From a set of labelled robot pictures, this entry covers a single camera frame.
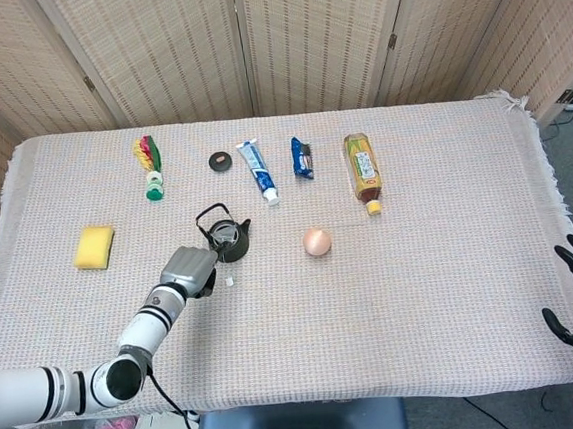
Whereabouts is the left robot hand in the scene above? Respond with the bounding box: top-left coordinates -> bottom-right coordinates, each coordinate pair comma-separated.
157,244 -> 223,303

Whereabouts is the tea bag with tag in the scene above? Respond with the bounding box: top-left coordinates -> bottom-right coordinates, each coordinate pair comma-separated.
216,228 -> 238,287

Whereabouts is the small black teapot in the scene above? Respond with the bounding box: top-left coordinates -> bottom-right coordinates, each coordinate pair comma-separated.
193,201 -> 255,266

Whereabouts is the small round dark lid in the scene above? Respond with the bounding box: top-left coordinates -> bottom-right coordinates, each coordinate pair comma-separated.
207,150 -> 234,174

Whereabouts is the yellow tea bottle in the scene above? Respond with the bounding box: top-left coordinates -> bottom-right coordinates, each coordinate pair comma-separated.
343,131 -> 386,219

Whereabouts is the yellow green sponge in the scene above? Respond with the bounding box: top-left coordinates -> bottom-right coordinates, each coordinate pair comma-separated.
70,225 -> 118,272

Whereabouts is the blue white toothpaste tube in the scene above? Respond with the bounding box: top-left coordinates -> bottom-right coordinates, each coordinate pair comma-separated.
236,137 -> 282,209

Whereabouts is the peach ball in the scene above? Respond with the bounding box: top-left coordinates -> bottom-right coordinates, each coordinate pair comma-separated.
301,226 -> 334,258

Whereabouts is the blue snack packet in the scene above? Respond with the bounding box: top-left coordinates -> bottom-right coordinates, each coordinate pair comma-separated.
289,135 -> 317,182

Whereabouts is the woven checked tablecloth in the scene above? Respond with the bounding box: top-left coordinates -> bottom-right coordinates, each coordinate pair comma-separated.
0,82 -> 573,429

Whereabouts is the woven folding screen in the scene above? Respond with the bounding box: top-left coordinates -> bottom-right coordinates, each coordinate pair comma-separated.
0,0 -> 573,241

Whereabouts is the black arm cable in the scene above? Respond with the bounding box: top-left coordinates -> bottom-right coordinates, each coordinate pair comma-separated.
147,365 -> 206,429

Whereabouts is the black floor cable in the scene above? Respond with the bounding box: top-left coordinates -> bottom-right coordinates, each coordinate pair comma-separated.
462,392 -> 527,429

